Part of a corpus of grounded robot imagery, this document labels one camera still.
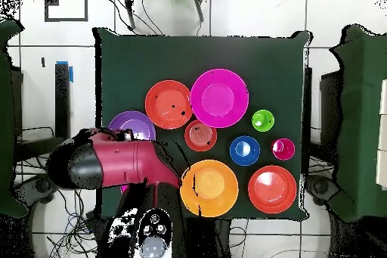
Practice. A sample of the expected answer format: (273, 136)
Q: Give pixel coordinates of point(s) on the medium red-orange bowl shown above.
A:
(167, 105)
(272, 190)

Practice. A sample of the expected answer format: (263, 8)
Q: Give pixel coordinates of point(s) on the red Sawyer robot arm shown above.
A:
(127, 161)

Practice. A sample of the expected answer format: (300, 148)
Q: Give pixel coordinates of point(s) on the stack of white boxes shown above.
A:
(382, 134)

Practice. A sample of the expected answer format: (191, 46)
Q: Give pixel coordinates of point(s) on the small red-orange bowl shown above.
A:
(200, 135)

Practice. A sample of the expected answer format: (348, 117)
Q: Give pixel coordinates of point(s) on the small blue bowl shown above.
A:
(245, 150)

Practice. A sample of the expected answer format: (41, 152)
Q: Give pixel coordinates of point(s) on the large orange bowl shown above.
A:
(211, 185)

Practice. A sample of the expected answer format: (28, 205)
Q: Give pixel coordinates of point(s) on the purple bowl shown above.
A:
(133, 121)

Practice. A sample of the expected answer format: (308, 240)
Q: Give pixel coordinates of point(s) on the green cup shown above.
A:
(263, 120)

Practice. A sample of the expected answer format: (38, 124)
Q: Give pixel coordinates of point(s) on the dark green tablecloth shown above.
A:
(145, 58)

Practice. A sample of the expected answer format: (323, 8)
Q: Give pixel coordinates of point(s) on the crimson cup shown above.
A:
(283, 149)

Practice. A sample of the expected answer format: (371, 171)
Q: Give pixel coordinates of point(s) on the black metal stand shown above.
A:
(62, 103)
(307, 103)

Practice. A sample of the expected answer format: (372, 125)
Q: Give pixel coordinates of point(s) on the black rounded floor base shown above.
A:
(320, 190)
(42, 185)

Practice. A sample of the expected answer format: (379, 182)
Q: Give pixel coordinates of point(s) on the green cloth side table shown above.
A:
(4, 118)
(362, 118)

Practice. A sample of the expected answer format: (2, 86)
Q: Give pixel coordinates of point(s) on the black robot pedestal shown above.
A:
(208, 239)

